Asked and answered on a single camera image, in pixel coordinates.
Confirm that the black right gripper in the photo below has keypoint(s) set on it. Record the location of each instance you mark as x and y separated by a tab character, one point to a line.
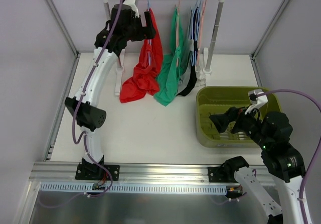
235	120

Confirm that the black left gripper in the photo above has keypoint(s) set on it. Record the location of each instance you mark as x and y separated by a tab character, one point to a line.
144	29

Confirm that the light blue wire hanger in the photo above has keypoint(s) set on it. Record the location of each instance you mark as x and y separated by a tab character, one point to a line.
149	25

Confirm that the pink wire hanger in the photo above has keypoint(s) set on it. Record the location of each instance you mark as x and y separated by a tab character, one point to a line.
177	29

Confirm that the green tank top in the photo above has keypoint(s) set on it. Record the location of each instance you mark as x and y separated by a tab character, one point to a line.
168	78

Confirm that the red tank top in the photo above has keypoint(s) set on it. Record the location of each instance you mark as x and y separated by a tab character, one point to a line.
146	71

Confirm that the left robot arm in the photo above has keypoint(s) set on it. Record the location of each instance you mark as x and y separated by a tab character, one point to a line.
87	118

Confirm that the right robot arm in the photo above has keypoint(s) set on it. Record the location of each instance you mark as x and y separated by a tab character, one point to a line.
282	160

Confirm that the black tank top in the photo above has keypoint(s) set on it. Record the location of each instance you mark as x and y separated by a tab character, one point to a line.
185	63

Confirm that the grey tank top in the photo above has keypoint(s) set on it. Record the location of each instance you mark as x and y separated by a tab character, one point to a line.
184	80

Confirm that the pink hanger far right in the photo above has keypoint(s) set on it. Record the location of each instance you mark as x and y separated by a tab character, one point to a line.
201	28

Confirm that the olive green plastic basin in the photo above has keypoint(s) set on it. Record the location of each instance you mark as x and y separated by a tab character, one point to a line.
219	99

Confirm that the white clothes rack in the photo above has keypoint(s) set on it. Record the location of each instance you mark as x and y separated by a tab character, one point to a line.
203	70

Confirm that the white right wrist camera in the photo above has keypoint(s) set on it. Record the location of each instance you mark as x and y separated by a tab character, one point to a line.
256	100

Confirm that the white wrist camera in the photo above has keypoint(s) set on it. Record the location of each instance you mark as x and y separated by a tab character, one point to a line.
132	4
256	100

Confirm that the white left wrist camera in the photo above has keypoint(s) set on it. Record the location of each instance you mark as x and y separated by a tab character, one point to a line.
132	4

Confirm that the aluminium mounting rail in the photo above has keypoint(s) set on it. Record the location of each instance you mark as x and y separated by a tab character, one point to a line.
129	173

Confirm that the white slotted cable duct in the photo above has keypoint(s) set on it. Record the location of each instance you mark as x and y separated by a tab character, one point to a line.
135	188

